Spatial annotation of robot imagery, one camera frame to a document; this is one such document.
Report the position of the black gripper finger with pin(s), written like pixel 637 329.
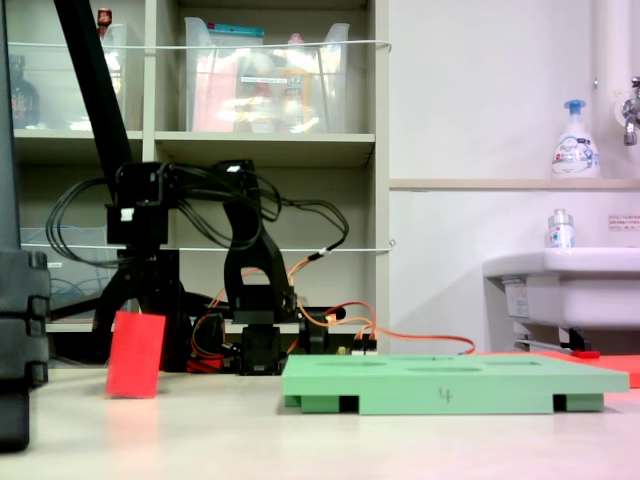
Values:
pixel 106 325

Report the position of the red square block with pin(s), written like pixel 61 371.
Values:
pixel 136 355

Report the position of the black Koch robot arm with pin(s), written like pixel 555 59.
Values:
pixel 260 260

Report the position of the thin black tripod leg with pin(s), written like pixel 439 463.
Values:
pixel 75 309

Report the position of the notched black stack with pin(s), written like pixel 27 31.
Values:
pixel 22 320

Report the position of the red table clamp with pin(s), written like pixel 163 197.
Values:
pixel 205 362

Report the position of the beige shelf unit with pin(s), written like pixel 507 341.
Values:
pixel 265 142

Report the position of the dark glass bottle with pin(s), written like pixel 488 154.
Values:
pixel 22 100

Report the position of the clear plastic bin with bottles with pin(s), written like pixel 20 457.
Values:
pixel 265 85

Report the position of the black clamp knob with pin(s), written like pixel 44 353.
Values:
pixel 315 337

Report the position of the green shape sorter board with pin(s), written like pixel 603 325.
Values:
pixel 450 385

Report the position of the small clear sanitizer bottle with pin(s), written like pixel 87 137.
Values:
pixel 560 232

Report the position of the white sink basin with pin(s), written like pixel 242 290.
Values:
pixel 575 290

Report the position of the white soap pump bottle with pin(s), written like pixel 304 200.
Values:
pixel 575 150

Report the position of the small red flat piece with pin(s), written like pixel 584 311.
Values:
pixel 586 354

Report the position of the metal faucet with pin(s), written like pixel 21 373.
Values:
pixel 629 115

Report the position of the wall label with red text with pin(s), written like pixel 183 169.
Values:
pixel 625 223

